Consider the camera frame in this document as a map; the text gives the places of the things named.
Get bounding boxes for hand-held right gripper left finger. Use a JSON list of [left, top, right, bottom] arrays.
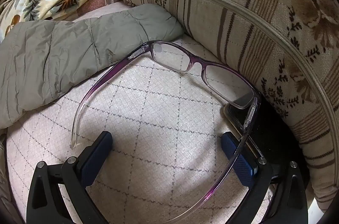
[[26, 131, 113, 224]]

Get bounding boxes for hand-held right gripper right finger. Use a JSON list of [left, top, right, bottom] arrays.
[[221, 131, 309, 224]]

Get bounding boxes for grey-green puffer jacket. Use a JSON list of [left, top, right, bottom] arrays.
[[0, 4, 184, 130]]

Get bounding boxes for dark smartphone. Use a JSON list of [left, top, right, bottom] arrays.
[[223, 103, 265, 161]]

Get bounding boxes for pink quilted sofa mat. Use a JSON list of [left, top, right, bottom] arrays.
[[5, 1, 273, 224]]

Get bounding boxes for purple-framed eyeglasses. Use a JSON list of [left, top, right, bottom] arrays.
[[70, 41, 261, 224]]

